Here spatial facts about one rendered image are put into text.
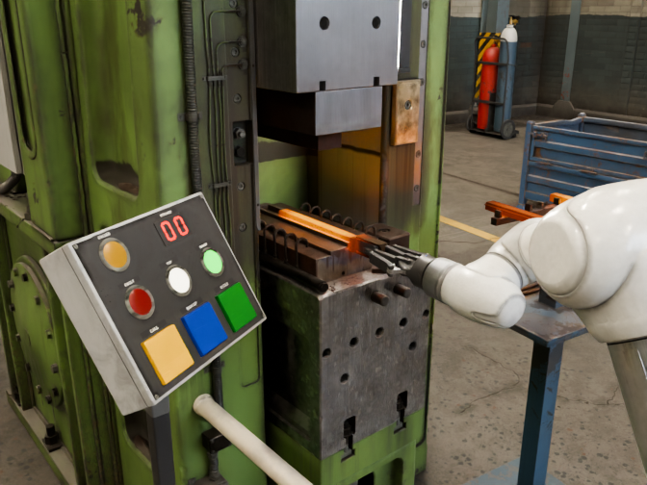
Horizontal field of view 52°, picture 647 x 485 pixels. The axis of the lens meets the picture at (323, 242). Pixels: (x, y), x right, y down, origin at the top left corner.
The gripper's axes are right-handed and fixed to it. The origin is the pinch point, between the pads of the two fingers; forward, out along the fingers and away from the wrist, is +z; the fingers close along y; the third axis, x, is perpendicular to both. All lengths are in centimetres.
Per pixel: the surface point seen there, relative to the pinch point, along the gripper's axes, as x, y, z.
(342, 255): -2.7, -4.3, 5.0
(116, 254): 17, -66, -11
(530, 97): -91, 801, 495
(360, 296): -11.5, -3.6, -1.4
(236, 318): 0.4, -45.3, -12.8
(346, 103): 33.5, -3.7, 6.5
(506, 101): -69, 607, 400
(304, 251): -2.1, -11.1, 11.1
